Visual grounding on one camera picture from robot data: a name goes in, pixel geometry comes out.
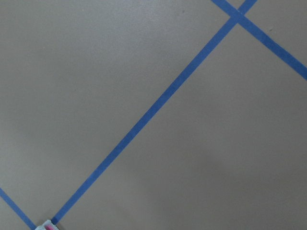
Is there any pink and grey towel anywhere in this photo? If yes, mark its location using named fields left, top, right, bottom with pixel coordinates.
left=35, top=219, right=59, bottom=230

